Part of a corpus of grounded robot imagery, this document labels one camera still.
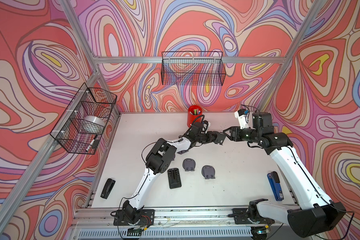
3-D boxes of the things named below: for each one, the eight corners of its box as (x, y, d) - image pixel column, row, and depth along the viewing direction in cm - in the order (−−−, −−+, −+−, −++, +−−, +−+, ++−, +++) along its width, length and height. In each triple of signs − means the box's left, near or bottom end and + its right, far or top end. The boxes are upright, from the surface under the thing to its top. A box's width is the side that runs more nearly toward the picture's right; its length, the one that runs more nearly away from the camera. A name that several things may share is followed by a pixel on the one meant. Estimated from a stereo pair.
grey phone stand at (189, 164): (182, 171, 91) (182, 169, 89) (182, 159, 96) (182, 158, 94) (195, 171, 91) (195, 169, 89) (194, 159, 96) (194, 158, 94)
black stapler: (102, 198, 82) (99, 196, 78) (110, 180, 88) (107, 178, 85) (108, 199, 81) (105, 196, 78) (116, 181, 88) (113, 178, 84)
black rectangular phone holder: (169, 189, 85) (169, 187, 82) (167, 170, 92) (167, 168, 89) (181, 186, 85) (181, 185, 83) (178, 168, 93) (178, 166, 90)
